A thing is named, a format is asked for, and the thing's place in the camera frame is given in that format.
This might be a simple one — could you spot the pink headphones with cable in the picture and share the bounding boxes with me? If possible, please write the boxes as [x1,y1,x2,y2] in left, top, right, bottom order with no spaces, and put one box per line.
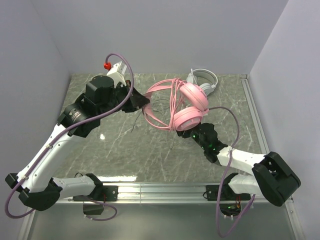
[142,78,209,132]

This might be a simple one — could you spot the white headphones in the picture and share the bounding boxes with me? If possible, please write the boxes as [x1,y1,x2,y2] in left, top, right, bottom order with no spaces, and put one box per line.
[186,68,219,96]

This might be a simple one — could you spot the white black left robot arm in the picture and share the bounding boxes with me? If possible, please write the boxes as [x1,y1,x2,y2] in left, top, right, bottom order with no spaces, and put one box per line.
[5,75,150,211]

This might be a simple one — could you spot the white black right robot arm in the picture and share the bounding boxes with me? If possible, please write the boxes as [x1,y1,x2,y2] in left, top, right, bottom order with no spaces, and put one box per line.
[177,123,301,207]

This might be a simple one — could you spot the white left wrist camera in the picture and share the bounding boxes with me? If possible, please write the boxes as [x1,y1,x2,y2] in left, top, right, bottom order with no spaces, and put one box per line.
[103,61,127,87]

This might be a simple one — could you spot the aluminium right side rail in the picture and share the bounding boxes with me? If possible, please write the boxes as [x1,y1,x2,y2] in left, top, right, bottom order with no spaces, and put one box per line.
[240,74,270,154]

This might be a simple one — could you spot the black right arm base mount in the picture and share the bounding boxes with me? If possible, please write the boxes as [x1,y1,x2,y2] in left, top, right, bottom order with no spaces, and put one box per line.
[202,184,251,218]

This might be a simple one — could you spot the aluminium front rail frame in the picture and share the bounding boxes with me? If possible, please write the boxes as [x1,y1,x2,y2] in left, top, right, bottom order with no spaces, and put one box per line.
[17,181,294,240]

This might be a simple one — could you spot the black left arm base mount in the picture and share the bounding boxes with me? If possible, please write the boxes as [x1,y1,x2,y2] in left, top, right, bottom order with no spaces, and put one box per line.
[72,184,119,220]

